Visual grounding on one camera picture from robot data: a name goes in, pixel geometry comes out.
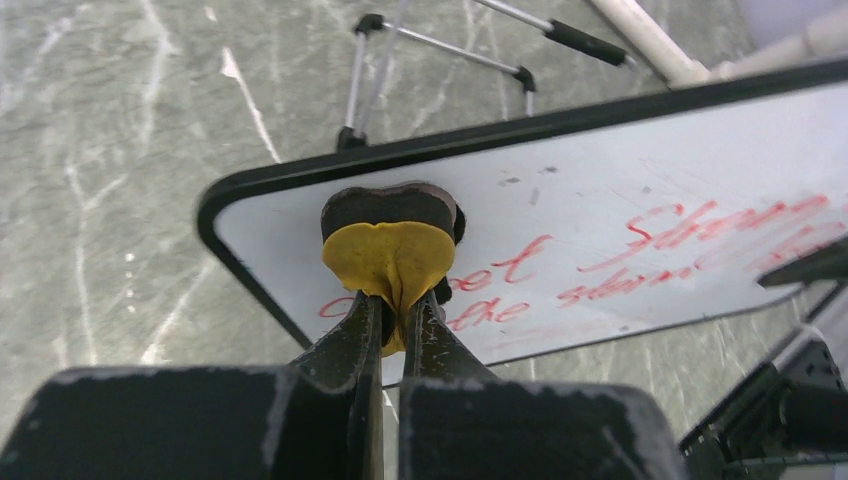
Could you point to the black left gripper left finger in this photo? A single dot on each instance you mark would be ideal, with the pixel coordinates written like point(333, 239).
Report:
point(317, 417)

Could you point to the white PVC pipe frame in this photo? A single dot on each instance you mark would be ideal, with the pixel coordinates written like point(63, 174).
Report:
point(692, 42)

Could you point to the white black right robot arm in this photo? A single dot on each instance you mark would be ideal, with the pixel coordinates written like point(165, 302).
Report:
point(791, 411)

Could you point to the yellow black round eraser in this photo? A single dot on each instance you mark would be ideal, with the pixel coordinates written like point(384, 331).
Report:
point(397, 243)

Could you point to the white whiteboard black frame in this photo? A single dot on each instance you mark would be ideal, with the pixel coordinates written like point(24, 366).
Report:
point(583, 226)

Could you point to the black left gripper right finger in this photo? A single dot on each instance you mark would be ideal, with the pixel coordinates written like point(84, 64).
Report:
point(458, 420)

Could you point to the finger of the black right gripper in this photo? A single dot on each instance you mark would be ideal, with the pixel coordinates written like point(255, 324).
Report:
point(826, 263)

